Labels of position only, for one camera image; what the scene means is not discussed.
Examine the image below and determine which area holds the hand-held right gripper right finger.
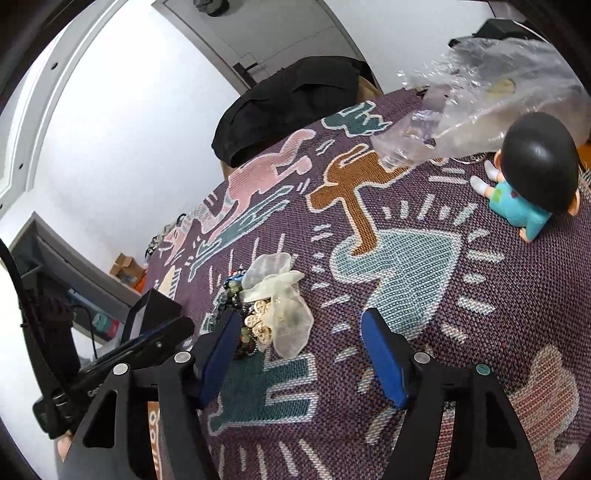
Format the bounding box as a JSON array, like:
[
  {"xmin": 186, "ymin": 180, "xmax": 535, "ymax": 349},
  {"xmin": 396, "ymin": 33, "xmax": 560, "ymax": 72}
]
[{"xmin": 360, "ymin": 307, "xmax": 543, "ymax": 480}]

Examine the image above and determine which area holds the black shoe rack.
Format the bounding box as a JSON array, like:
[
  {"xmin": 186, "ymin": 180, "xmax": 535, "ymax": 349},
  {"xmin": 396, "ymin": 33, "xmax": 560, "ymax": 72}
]
[{"xmin": 148, "ymin": 215, "xmax": 188, "ymax": 259}]

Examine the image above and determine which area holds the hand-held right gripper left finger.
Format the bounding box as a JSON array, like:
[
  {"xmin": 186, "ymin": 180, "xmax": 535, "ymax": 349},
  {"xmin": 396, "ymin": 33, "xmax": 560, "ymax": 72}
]
[{"xmin": 58, "ymin": 307, "xmax": 243, "ymax": 480}]

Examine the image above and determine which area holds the clear plastic bag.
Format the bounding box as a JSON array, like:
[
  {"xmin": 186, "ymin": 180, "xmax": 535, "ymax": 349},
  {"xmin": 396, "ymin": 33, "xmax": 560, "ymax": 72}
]
[{"xmin": 373, "ymin": 36, "xmax": 591, "ymax": 169}]

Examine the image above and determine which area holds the black device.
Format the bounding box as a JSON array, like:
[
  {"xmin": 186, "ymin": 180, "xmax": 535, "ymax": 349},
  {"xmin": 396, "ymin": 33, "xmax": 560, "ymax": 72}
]
[{"xmin": 473, "ymin": 18, "xmax": 541, "ymax": 43}]

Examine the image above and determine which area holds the white organza pouch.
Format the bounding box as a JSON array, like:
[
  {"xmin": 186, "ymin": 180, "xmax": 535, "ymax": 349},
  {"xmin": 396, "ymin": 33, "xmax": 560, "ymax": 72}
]
[
  {"xmin": 270, "ymin": 291, "xmax": 315, "ymax": 359},
  {"xmin": 242, "ymin": 253, "xmax": 305, "ymax": 301}
]

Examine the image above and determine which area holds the black strap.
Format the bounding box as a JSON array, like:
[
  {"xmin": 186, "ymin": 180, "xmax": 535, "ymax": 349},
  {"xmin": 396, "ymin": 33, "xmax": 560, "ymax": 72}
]
[{"xmin": 0, "ymin": 240, "xmax": 80, "ymax": 398}]

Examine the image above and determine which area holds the dark cap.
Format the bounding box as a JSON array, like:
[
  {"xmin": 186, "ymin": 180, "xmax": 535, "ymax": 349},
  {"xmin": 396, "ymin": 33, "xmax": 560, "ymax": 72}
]
[{"xmin": 194, "ymin": 0, "xmax": 232, "ymax": 17}]

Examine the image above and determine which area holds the black cloth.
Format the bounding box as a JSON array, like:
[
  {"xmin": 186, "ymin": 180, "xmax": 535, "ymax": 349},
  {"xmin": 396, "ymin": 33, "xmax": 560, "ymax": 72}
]
[{"xmin": 211, "ymin": 56, "xmax": 375, "ymax": 168}]

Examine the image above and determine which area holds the pile of beaded jewelry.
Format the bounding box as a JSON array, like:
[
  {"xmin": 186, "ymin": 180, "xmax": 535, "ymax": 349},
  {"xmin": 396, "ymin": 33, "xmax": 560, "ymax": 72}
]
[{"xmin": 198, "ymin": 270, "xmax": 257, "ymax": 361}]

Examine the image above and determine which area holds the black door handle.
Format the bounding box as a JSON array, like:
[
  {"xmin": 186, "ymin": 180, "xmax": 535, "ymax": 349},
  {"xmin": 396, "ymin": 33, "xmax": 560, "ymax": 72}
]
[{"xmin": 233, "ymin": 60, "xmax": 259, "ymax": 88}]

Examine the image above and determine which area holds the gold coin bracelet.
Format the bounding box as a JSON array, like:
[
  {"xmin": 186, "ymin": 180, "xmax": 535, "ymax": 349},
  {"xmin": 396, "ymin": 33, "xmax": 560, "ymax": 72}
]
[{"xmin": 242, "ymin": 299, "xmax": 276, "ymax": 354}]

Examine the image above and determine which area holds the green red box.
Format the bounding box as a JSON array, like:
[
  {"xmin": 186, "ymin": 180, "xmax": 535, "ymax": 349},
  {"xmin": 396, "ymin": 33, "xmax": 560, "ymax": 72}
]
[{"xmin": 92, "ymin": 314, "xmax": 122, "ymax": 342}]

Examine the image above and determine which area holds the black jewelry box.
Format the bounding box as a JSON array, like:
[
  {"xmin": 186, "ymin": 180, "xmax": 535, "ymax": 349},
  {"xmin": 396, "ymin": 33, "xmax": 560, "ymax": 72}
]
[{"xmin": 124, "ymin": 288, "xmax": 183, "ymax": 344}]

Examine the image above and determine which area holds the black-haired toy figurine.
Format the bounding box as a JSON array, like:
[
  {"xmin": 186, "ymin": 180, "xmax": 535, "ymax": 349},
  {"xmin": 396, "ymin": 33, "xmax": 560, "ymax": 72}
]
[{"xmin": 471, "ymin": 112, "xmax": 583, "ymax": 242}]

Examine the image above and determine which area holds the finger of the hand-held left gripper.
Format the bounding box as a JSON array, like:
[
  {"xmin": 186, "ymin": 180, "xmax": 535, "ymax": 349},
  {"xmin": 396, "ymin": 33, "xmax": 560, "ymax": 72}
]
[{"xmin": 117, "ymin": 316, "xmax": 195, "ymax": 358}]

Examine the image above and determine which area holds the cardboard box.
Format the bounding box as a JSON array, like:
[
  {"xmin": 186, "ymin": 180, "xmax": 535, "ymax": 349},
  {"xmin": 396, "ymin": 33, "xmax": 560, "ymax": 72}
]
[{"xmin": 111, "ymin": 253, "xmax": 141, "ymax": 282}]

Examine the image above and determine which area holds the grey doorway frame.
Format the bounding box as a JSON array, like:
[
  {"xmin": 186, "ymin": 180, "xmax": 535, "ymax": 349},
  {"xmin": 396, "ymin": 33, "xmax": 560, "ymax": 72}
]
[{"xmin": 9, "ymin": 215, "xmax": 144, "ymax": 342}]

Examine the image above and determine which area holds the grey door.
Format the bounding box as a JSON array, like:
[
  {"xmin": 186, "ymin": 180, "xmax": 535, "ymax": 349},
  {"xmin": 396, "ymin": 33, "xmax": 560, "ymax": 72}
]
[{"xmin": 157, "ymin": 0, "xmax": 370, "ymax": 88}]

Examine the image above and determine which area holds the purple printed blanket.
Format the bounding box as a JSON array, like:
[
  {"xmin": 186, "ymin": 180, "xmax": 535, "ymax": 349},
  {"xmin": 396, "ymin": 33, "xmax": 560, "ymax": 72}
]
[{"xmin": 143, "ymin": 88, "xmax": 591, "ymax": 480}]

